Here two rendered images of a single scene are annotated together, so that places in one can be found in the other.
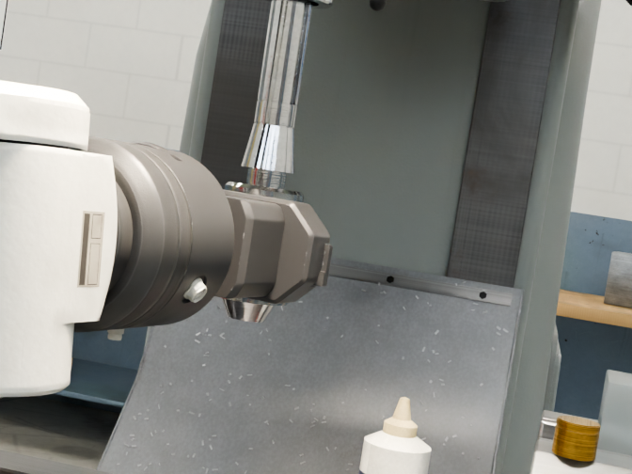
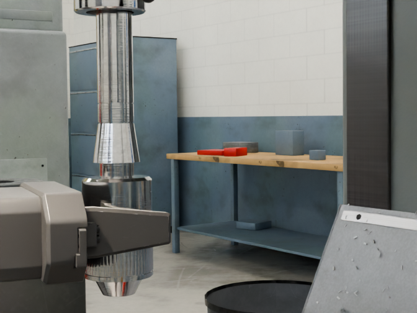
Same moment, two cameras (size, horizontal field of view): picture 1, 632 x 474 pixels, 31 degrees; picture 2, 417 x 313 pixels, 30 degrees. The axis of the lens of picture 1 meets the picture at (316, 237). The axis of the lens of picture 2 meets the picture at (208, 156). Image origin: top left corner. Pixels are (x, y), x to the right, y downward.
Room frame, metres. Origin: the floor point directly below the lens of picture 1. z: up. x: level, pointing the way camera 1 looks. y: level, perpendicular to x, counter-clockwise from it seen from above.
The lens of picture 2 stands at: (0.35, -0.38, 1.21)
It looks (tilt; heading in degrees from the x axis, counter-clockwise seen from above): 3 degrees down; 45
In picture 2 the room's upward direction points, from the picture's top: 1 degrees counter-clockwise
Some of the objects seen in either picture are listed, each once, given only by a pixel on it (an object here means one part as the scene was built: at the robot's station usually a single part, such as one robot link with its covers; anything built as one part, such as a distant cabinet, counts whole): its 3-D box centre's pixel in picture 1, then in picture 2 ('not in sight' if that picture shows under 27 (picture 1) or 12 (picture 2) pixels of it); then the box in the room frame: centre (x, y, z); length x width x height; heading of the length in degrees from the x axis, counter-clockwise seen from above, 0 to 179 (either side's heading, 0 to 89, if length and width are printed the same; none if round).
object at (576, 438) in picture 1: (576, 437); not in sight; (0.58, -0.15, 1.07); 0.02 x 0.02 x 0.02
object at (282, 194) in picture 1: (263, 195); (116, 184); (0.67, 0.03, 1.17); 0.05 x 0.05 x 0.01
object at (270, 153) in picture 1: (278, 92); (115, 93); (0.67, 0.03, 1.23); 0.03 x 0.03 x 0.11
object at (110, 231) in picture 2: not in sight; (125, 231); (0.66, 0.01, 1.14); 0.06 x 0.02 x 0.03; 157
